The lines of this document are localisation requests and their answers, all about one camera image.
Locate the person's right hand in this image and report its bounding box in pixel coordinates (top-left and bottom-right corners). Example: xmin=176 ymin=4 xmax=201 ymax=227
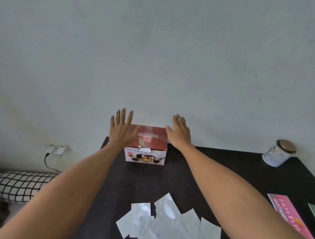
xmin=165 ymin=114 xmax=192 ymax=151

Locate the person's left hand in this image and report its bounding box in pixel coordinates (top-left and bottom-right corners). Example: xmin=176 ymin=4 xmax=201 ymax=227
xmin=109 ymin=108 xmax=141 ymax=149

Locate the red tea set box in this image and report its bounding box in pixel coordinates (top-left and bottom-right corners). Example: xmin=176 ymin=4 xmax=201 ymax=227
xmin=124 ymin=124 xmax=169 ymax=166

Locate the pile of silver foil sachets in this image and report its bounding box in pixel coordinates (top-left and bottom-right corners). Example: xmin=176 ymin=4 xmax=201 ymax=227
xmin=116 ymin=193 xmax=222 ymax=239

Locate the gold canister lid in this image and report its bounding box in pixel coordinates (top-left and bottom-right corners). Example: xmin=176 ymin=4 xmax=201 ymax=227
xmin=276 ymin=140 xmax=297 ymax=154

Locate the person's left forearm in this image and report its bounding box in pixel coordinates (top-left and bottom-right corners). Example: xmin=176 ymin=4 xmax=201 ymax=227
xmin=0 ymin=144 xmax=127 ymax=239

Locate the person's right forearm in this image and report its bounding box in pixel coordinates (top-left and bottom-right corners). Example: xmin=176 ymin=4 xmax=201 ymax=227
xmin=176 ymin=144 xmax=305 ymax=239

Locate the black table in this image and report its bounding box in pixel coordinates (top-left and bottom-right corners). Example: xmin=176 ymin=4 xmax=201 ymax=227
xmin=71 ymin=137 xmax=315 ymax=239

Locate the white printed canister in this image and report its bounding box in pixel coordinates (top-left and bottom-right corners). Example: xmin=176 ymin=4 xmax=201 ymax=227
xmin=262 ymin=145 xmax=293 ymax=168

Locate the black white checked bolster pillow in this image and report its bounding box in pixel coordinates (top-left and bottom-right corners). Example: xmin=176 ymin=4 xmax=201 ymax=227
xmin=0 ymin=171 xmax=59 ymax=203

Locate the pink receipt book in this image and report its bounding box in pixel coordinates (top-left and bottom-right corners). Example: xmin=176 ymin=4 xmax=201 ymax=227
xmin=267 ymin=194 xmax=314 ymax=239

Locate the dark brown folded blanket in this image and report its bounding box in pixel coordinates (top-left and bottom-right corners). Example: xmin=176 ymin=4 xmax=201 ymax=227
xmin=0 ymin=201 xmax=10 ymax=223

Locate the black charger cable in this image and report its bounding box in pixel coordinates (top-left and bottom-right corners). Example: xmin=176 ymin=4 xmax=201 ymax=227
xmin=44 ymin=153 xmax=62 ymax=173

